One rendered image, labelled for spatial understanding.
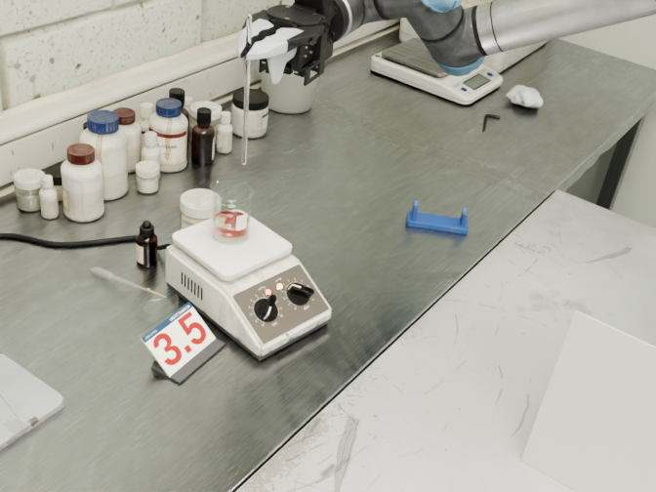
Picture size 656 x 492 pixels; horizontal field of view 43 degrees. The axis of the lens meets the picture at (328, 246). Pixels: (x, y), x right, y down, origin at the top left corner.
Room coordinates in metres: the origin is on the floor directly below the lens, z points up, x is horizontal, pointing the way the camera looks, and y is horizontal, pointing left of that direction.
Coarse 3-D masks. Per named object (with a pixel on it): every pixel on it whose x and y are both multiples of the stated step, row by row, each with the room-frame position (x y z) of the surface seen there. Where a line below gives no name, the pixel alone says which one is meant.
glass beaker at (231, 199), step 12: (228, 180) 0.95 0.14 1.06; (216, 192) 0.93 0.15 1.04; (228, 192) 0.95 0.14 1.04; (240, 192) 0.95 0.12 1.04; (252, 192) 0.93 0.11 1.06; (216, 204) 0.91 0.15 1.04; (228, 204) 0.90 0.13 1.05; (240, 204) 0.90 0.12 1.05; (216, 216) 0.91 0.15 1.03; (228, 216) 0.90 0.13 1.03; (240, 216) 0.90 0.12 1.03; (216, 228) 0.91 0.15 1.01; (228, 228) 0.90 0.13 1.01; (240, 228) 0.90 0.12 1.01; (216, 240) 0.90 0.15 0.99; (228, 240) 0.90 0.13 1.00; (240, 240) 0.91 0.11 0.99
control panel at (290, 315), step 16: (288, 272) 0.89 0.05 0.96; (304, 272) 0.90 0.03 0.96; (256, 288) 0.85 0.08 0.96; (272, 288) 0.86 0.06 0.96; (240, 304) 0.82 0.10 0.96; (288, 304) 0.85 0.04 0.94; (320, 304) 0.87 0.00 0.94; (256, 320) 0.81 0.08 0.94; (288, 320) 0.83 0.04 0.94; (304, 320) 0.84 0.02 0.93; (272, 336) 0.80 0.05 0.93
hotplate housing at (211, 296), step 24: (168, 264) 0.90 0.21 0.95; (192, 264) 0.87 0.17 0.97; (288, 264) 0.90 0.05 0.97; (192, 288) 0.86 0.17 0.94; (216, 288) 0.83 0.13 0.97; (240, 288) 0.84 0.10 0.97; (216, 312) 0.83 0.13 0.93; (240, 312) 0.81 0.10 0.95; (240, 336) 0.80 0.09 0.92; (288, 336) 0.81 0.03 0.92
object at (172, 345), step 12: (192, 312) 0.82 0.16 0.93; (180, 324) 0.79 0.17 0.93; (192, 324) 0.81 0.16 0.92; (156, 336) 0.76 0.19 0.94; (168, 336) 0.77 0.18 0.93; (180, 336) 0.78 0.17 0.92; (192, 336) 0.79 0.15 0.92; (204, 336) 0.80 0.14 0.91; (156, 348) 0.75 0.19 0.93; (168, 348) 0.76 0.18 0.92; (180, 348) 0.77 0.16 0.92; (192, 348) 0.78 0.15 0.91; (168, 360) 0.74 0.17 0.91; (180, 360) 0.75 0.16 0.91
